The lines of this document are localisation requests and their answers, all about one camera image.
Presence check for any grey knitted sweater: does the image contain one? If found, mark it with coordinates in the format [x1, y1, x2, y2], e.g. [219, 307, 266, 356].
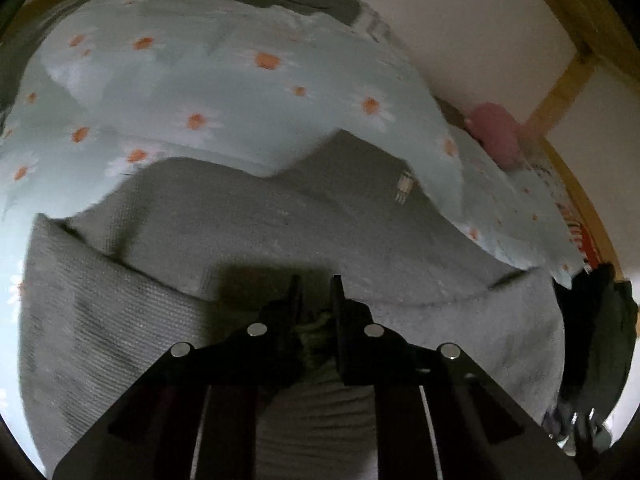
[20, 133, 564, 479]

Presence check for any black folded clothes pile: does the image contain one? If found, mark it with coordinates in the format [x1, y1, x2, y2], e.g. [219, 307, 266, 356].
[544, 262, 638, 455]

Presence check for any patterned pillow with red trim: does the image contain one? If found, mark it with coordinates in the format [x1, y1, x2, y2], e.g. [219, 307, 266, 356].
[511, 143, 606, 278]

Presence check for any pink plush toy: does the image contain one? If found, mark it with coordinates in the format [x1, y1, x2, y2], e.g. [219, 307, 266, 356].
[464, 102, 524, 171]

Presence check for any light blue daisy bedsheet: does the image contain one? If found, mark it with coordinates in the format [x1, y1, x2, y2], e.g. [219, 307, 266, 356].
[1, 0, 574, 428]

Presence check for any wooden bunk bed frame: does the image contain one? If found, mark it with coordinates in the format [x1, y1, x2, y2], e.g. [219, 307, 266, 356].
[525, 0, 639, 280]

